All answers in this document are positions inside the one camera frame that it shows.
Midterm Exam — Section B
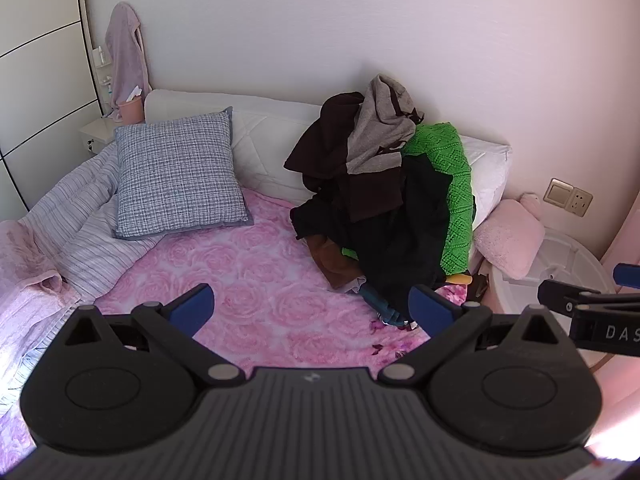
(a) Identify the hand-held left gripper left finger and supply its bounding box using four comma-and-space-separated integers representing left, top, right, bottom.
64, 283, 242, 387

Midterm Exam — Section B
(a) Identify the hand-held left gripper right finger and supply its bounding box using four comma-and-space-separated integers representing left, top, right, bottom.
376, 285, 577, 387

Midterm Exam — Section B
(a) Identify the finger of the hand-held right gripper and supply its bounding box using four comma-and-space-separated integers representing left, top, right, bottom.
613, 263, 640, 292
537, 279, 603, 317

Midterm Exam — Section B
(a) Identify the beige towel with brown patch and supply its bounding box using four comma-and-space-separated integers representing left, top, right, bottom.
345, 74, 426, 176

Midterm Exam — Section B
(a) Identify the dark brown garment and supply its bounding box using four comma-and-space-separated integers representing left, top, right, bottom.
284, 91, 407, 224

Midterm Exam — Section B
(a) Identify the white round table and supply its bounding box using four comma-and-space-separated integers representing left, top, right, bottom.
487, 227, 617, 372

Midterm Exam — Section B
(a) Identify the pink curtain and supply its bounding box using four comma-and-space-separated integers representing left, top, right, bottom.
599, 199, 640, 273

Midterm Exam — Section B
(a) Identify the blue denim garment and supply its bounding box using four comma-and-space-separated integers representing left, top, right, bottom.
359, 282, 417, 332

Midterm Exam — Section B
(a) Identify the pink rose bedsheet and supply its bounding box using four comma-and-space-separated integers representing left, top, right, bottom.
0, 187, 482, 463

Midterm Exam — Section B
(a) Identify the black garment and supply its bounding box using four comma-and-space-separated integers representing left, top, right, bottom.
290, 152, 452, 322

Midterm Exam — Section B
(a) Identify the pink plush pillow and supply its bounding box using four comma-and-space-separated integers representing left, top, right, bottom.
472, 192, 547, 281

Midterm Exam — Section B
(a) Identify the tan brown garment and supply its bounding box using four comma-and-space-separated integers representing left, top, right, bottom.
306, 235, 369, 291

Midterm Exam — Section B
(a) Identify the striped white duvet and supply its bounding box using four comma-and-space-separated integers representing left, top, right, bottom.
0, 142, 162, 413

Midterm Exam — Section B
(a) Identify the checked grey pillow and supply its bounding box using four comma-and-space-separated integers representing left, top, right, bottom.
112, 106, 255, 241

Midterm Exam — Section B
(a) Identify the green knit sweater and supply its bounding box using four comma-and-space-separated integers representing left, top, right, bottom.
341, 122, 476, 274

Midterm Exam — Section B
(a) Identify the pink fluffy blanket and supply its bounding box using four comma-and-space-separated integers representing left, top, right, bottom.
0, 219, 67, 312

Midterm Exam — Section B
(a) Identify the long white pillow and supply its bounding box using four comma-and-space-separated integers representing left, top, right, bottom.
145, 89, 513, 232

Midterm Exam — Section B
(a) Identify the white nightstand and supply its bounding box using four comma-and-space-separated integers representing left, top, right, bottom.
79, 115, 147, 154

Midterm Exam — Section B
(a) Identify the pink cup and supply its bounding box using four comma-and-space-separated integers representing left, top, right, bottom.
116, 97, 146, 125

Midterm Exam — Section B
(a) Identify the lavender hanging towel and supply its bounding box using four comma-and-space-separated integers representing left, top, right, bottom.
105, 2, 152, 111

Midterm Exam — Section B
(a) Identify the white wardrobe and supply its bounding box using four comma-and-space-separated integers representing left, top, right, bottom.
0, 0, 109, 212

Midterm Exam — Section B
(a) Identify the beige wall socket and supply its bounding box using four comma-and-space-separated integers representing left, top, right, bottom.
544, 177, 594, 219

